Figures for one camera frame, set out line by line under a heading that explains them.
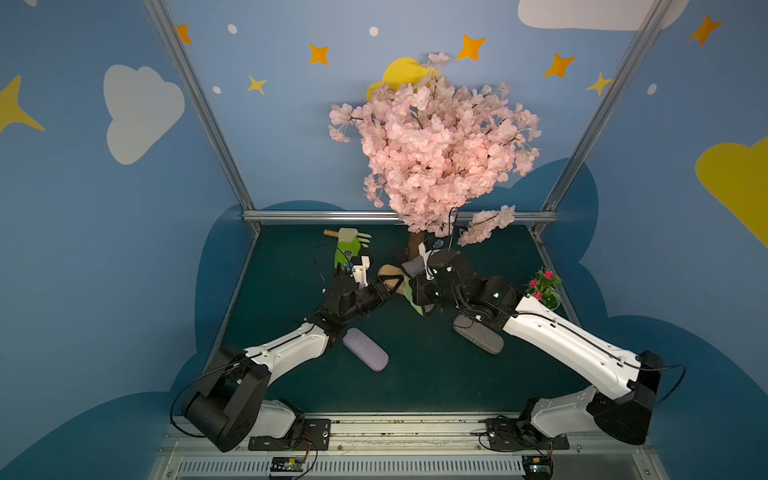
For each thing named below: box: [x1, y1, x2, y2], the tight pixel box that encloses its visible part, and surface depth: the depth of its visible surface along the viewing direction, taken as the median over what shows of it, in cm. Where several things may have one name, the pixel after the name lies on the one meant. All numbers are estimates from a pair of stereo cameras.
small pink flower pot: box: [523, 266, 563, 311], surface depth 90 cm
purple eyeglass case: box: [342, 327, 389, 372], surface depth 88 cm
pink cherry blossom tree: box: [329, 55, 541, 259], surface depth 70 cm
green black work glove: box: [334, 227, 372, 268], surface depth 117 cm
